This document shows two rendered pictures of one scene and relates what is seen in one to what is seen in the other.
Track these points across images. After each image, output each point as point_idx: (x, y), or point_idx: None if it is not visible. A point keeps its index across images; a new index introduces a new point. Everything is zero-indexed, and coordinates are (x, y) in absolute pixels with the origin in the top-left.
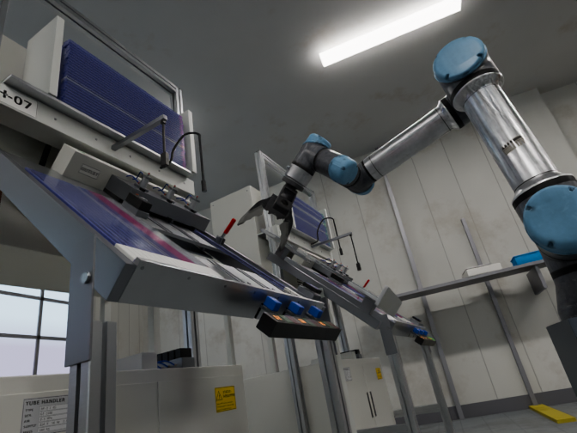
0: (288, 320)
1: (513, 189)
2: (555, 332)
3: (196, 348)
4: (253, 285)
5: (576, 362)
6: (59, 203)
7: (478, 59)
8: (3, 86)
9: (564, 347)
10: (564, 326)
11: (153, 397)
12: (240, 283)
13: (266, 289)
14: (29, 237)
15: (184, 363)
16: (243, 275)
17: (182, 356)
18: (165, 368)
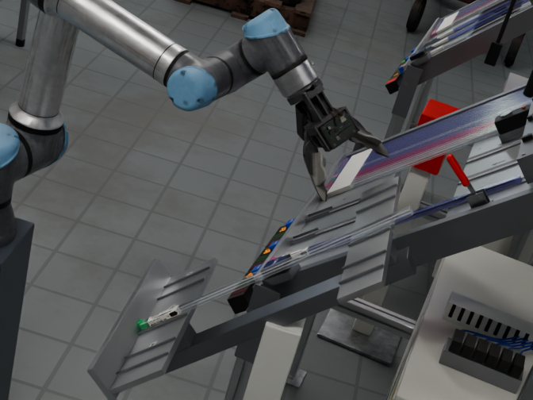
0: (275, 236)
1: (58, 112)
2: (12, 255)
3: None
4: (308, 201)
5: (18, 267)
6: (435, 119)
7: None
8: None
9: (13, 263)
10: (27, 235)
11: (419, 322)
12: (312, 194)
13: (300, 211)
14: None
15: (444, 344)
16: (353, 217)
17: (450, 339)
18: (426, 310)
